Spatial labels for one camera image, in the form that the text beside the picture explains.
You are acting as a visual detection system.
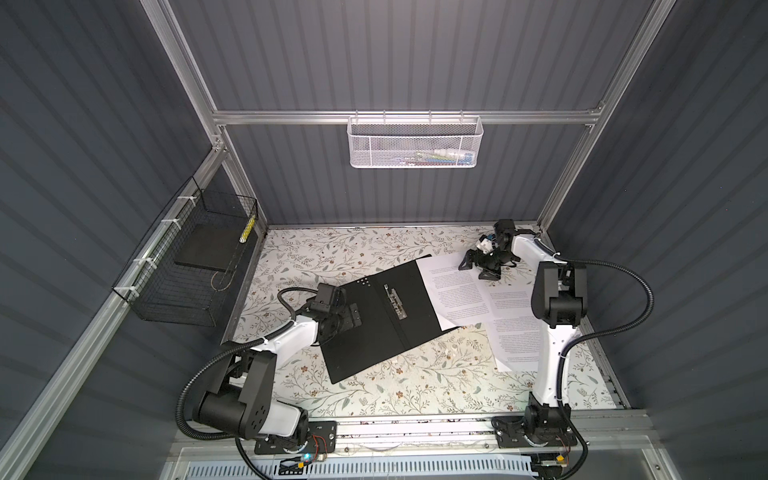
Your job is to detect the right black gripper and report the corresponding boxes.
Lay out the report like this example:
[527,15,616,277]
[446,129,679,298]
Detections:
[460,250,515,280]

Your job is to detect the orange folder black inside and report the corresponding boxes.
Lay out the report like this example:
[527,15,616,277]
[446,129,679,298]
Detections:
[321,261,446,384]

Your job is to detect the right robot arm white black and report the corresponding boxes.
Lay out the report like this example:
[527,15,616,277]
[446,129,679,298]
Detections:
[458,219,588,447]

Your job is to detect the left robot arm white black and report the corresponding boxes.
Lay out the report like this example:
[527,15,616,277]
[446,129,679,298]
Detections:
[175,283,360,448]

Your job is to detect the metal folder clip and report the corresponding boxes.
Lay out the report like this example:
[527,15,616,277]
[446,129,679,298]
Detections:
[387,288,407,320]

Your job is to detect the pens in white basket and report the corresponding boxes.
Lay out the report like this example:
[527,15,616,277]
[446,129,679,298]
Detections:
[398,148,476,166]

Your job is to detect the floral table mat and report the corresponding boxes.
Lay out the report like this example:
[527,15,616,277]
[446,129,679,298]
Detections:
[225,224,619,421]

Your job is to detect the yellow marker pen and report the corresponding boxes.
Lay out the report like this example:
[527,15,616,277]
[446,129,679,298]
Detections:
[238,215,256,244]

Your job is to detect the black pad in basket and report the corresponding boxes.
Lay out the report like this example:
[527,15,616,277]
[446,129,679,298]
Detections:
[174,224,244,272]

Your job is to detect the white vented cover strip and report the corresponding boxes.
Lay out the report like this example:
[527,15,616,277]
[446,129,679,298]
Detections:
[179,454,535,480]

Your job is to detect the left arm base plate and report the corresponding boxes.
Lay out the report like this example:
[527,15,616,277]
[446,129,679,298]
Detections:
[254,421,338,455]

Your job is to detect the white wire mesh basket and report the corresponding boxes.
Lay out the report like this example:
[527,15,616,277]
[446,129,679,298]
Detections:
[346,115,484,169]

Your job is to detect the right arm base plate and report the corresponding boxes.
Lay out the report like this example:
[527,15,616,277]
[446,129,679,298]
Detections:
[491,413,578,449]

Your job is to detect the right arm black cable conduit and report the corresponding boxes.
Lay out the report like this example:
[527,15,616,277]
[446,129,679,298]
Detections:
[554,256,655,415]

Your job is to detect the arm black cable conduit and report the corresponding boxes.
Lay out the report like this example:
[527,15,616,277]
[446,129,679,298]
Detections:
[554,256,655,415]
[175,286,319,442]

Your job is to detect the black wire mesh basket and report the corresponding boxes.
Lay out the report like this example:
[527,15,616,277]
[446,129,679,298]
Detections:
[113,180,260,327]

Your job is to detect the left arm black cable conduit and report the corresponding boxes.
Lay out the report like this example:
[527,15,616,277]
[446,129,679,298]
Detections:
[175,286,319,442]

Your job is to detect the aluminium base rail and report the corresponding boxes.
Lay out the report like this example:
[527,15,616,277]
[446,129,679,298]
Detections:
[173,410,655,462]

